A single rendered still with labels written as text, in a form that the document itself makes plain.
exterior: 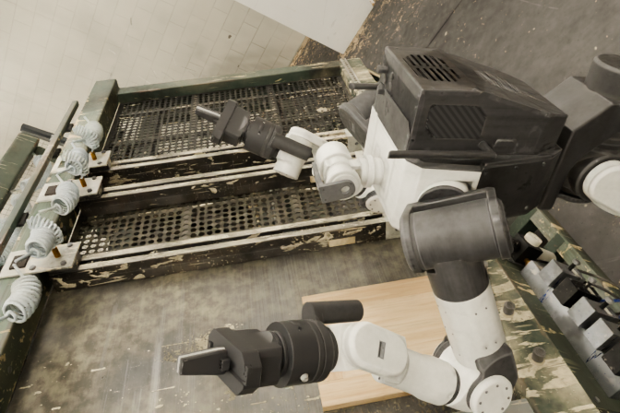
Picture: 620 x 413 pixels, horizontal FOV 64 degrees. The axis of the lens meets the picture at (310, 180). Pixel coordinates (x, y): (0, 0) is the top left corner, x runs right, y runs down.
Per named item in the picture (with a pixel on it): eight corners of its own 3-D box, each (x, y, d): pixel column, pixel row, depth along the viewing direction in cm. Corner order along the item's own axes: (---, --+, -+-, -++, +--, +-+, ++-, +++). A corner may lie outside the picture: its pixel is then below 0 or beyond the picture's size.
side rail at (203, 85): (340, 86, 255) (339, 65, 249) (123, 114, 245) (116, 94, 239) (338, 79, 262) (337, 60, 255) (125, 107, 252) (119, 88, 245)
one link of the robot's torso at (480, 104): (518, 41, 102) (351, 32, 96) (631, 114, 75) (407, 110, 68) (478, 163, 119) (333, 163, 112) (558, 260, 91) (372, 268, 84)
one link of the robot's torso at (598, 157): (601, 115, 104) (551, 114, 102) (647, 147, 93) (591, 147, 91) (577, 168, 111) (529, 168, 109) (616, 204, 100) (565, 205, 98)
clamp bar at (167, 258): (428, 237, 148) (434, 171, 134) (14, 304, 137) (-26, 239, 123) (416, 217, 156) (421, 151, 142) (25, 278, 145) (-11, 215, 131)
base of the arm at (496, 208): (508, 227, 82) (494, 170, 77) (521, 280, 72) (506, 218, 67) (419, 242, 87) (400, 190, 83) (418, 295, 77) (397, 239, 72)
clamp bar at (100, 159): (380, 150, 190) (381, 92, 176) (61, 196, 179) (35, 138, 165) (374, 137, 198) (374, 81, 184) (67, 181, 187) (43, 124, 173)
